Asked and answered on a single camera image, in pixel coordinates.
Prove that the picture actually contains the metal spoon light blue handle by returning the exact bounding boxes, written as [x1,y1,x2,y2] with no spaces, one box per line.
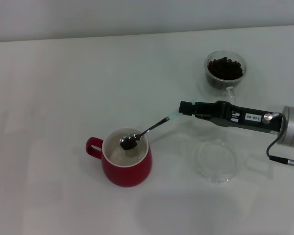
[119,97,201,150]

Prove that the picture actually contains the clear glass cup with handle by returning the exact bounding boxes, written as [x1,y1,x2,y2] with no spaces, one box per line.
[204,50,248,102]

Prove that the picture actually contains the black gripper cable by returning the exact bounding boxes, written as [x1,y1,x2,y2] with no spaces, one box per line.
[266,111,294,165]

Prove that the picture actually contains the clear glass saucer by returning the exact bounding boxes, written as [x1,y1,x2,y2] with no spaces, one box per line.
[195,139,239,185]

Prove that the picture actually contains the red ceramic mug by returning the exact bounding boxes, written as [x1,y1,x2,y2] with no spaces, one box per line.
[85,126,153,188]

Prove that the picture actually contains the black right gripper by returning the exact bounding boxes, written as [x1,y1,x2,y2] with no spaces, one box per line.
[179,99,287,136]

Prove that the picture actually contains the scooped coffee beans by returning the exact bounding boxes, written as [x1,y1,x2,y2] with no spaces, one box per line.
[120,137,139,150]

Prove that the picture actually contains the coffee beans heap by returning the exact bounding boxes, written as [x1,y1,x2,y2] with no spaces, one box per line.
[207,56,245,91]

